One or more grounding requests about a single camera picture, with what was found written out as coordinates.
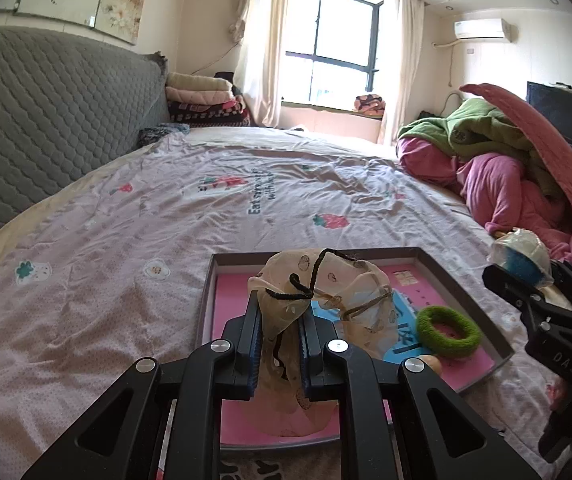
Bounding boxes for pink folded blanket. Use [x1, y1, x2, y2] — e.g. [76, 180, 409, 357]
[166, 87, 237, 107]

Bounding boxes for pink picture book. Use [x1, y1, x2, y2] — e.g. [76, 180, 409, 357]
[208, 259, 497, 447]

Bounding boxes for beige drawstring mesh bag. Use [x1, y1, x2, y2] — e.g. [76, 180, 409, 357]
[247, 247, 397, 438]

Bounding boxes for grey quilted headboard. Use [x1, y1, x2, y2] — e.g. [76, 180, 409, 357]
[0, 26, 171, 261]

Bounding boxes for dark cardboard box tray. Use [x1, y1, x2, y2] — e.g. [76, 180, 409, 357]
[195, 246, 516, 455]

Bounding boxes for green jacket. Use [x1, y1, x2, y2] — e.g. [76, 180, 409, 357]
[397, 97, 567, 198]

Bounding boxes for dark patterned folded blanket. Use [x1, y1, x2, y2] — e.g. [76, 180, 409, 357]
[168, 100, 253, 129]

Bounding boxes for dark fuzzy scarf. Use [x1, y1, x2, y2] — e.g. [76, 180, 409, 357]
[138, 123, 190, 149]

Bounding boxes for pink duvet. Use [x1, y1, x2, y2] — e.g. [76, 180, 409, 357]
[397, 137, 572, 266]

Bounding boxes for cream folded blanket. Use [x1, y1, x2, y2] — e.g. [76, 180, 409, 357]
[166, 72, 235, 93]

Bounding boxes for white air conditioner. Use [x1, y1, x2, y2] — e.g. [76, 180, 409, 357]
[453, 18, 513, 44]

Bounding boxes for pink floral cushion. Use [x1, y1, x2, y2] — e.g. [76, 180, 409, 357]
[354, 94, 387, 115]

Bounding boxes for pink quilted mat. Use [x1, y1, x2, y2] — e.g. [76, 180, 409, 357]
[458, 82, 572, 257]

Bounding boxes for cream curtain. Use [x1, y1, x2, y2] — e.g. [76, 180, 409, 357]
[232, 0, 295, 129]
[377, 0, 425, 147]

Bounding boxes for green fuzzy hair scrunchie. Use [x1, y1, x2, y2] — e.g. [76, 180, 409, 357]
[416, 306, 483, 360]

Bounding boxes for dark framed window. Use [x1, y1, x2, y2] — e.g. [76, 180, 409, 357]
[283, 0, 385, 111]

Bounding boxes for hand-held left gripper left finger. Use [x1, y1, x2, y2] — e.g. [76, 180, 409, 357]
[20, 302, 267, 480]

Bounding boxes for blue clear plastic toy capsule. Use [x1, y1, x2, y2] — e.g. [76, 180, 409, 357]
[490, 228, 553, 287]

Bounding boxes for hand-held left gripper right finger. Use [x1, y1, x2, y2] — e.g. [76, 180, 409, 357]
[297, 310, 542, 480]

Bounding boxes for black television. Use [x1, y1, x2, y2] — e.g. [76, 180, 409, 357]
[526, 81, 572, 154]

